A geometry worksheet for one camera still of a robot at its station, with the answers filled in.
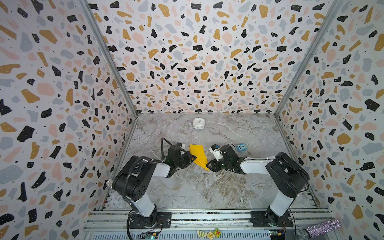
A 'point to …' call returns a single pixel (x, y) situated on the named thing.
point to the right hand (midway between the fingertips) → (206, 162)
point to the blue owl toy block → (241, 147)
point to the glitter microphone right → (307, 233)
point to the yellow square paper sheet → (198, 152)
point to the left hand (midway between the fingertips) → (197, 155)
